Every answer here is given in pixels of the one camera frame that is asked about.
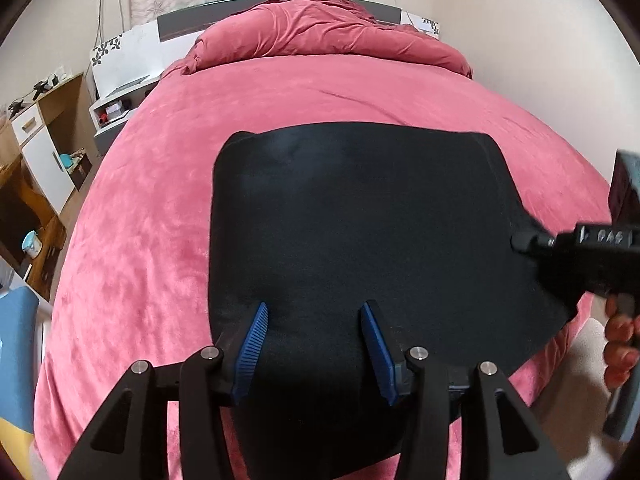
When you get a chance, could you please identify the black pants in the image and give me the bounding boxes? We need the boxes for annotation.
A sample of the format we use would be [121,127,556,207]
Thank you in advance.
[208,122,580,479]

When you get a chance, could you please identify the person's right hand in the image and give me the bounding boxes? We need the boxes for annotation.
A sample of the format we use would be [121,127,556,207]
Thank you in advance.
[603,296,639,392]

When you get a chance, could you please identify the pink velvet bed cover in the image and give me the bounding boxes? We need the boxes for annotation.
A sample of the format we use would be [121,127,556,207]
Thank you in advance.
[34,54,610,478]

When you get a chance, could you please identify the wooden desk with drawers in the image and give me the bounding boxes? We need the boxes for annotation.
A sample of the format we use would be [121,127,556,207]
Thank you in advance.
[1,74,99,300]

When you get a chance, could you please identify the white floral nightstand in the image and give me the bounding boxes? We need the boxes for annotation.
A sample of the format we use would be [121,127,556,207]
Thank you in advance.
[400,11,440,39]
[89,20,164,156]

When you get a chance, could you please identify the red folded duvet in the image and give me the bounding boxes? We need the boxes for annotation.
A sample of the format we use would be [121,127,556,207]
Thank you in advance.
[163,0,473,78]

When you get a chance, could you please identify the dark grey headboard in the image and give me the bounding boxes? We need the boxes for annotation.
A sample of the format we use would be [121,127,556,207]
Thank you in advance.
[156,0,401,42]

